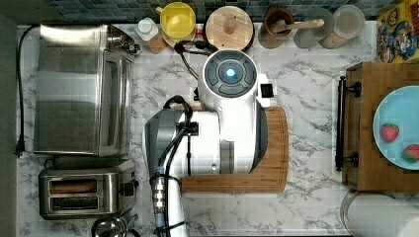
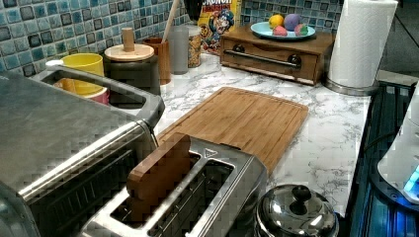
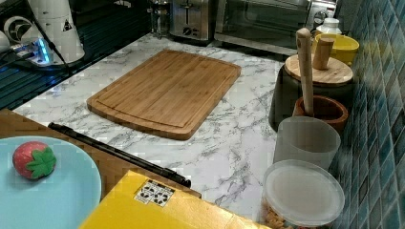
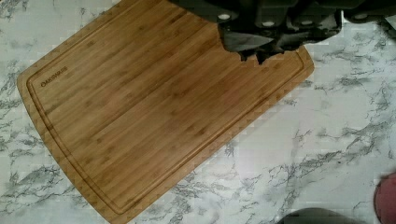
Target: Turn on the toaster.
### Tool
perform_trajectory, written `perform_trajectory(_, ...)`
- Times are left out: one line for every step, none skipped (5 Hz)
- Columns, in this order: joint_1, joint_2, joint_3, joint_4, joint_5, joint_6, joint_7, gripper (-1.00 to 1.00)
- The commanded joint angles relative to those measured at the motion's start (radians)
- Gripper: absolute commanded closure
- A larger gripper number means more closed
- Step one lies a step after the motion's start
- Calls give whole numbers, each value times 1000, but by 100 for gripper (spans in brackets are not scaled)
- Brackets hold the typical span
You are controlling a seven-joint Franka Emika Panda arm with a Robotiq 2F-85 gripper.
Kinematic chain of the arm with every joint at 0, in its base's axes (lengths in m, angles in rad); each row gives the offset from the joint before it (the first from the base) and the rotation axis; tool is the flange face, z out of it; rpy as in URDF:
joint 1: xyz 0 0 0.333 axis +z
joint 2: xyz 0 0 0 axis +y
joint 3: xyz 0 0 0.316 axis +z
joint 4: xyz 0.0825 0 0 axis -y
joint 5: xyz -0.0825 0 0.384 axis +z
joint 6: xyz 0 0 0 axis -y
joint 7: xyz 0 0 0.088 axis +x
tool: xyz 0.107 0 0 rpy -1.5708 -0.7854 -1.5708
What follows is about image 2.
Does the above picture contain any silver two-slot toaster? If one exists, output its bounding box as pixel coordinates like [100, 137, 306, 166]
[78, 137, 267, 237]

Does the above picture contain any stainless toaster oven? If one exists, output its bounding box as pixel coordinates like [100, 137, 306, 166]
[0, 66, 164, 237]

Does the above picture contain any bamboo cutting board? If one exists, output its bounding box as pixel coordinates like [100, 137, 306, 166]
[157, 87, 308, 172]

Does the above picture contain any brown wooden utensil cup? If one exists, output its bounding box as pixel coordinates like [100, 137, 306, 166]
[142, 38, 171, 85]

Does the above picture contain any clear cereal jar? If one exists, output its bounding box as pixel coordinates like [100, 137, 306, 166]
[188, 26, 201, 68]

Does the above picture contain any frosted plastic cup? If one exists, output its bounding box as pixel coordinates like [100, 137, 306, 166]
[169, 26, 189, 75]

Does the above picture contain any wooden toast slice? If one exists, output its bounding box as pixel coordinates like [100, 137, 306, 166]
[126, 133, 191, 222]

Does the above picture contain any dark canister wooden lid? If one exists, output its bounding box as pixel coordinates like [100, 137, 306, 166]
[104, 28, 160, 95]

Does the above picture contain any yellow cereal box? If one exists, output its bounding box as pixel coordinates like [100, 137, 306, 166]
[198, 0, 242, 54]

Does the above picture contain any light blue plate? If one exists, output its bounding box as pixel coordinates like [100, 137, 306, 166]
[250, 22, 315, 40]

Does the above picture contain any pink cup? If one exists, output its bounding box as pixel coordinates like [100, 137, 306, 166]
[87, 88, 110, 105]

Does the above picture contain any wooden drawer box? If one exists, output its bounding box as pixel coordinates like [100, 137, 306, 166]
[219, 26, 334, 86]

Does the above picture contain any red toy strawberry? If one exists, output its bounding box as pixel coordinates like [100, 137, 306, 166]
[273, 26, 288, 37]

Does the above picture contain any yellow toy lemon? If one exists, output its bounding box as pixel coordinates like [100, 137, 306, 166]
[268, 14, 284, 29]

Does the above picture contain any wooden stick utensil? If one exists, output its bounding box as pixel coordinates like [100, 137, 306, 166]
[161, 0, 180, 43]

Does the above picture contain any steel pot lid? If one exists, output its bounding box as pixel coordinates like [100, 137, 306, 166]
[254, 185, 339, 237]

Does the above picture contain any purple toy fruit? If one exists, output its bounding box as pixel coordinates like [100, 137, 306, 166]
[284, 14, 301, 32]

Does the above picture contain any pink green toy fruit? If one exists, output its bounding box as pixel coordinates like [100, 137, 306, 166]
[294, 24, 308, 37]

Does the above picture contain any yellow bowl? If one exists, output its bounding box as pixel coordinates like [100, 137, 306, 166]
[61, 53, 104, 96]

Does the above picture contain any paper towel roll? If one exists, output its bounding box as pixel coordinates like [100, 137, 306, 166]
[323, 0, 398, 97]

